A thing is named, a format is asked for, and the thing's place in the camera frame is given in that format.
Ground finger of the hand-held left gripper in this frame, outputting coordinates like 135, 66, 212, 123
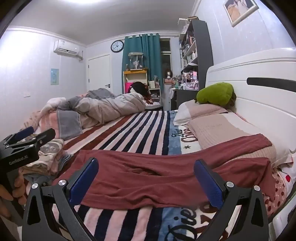
6, 128, 56, 151
0, 126, 35, 146

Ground yellow shelf unit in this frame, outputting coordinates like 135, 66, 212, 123
123, 69, 149, 94

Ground polka dot bed sheet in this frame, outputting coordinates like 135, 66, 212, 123
261, 160, 296, 217

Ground round wall clock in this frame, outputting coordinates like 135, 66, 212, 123
110, 40, 125, 53

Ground dark bookshelf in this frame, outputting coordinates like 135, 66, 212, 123
178, 17, 214, 91

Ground white door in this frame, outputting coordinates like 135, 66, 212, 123
88, 54, 112, 93

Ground white storage rack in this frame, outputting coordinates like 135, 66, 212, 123
148, 80, 161, 105

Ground pile of folded clothes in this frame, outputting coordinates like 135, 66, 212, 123
20, 138, 75, 184

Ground white air conditioner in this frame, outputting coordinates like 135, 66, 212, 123
54, 40, 80, 56

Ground green plush toy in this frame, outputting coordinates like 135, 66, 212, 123
194, 82, 237, 108

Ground black haired plush doll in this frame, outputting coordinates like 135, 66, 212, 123
129, 82, 151, 103

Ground person's left hand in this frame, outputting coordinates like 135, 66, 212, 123
0, 177, 28, 218

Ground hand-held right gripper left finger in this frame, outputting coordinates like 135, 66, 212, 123
22, 158, 100, 241

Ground dark red pants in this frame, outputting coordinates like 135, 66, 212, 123
52, 134, 277, 210

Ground window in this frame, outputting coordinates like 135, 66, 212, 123
159, 38, 172, 70

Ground small pink knitted pillow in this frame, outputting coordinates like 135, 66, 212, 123
173, 100, 228, 126

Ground striped plush blanket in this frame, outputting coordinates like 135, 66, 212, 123
50, 110, 273, 241

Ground blue wall poster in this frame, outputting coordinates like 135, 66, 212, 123
50, 68, 60, 85

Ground pink fluffy blanket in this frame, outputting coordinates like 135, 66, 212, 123
41, 97, 68, 117

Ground large pink knitted pillow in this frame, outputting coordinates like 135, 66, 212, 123
185, 113, 292, 168

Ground dark desk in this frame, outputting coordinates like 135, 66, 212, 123
172, 88, 200, 111

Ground teal curtain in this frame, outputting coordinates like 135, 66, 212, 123
122, 34, 164, 93

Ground white bed headboard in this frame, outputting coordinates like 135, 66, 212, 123
205, 47, 296, 151

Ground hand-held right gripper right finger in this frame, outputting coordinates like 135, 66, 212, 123
194, 159, 270, 241

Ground framed wall picture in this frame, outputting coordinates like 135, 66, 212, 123
223, 0, 259, 27

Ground glass display case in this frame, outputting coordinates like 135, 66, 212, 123
128, 52, 144, 71

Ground grey pink quilt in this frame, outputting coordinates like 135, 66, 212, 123
57, 88, 147, 141

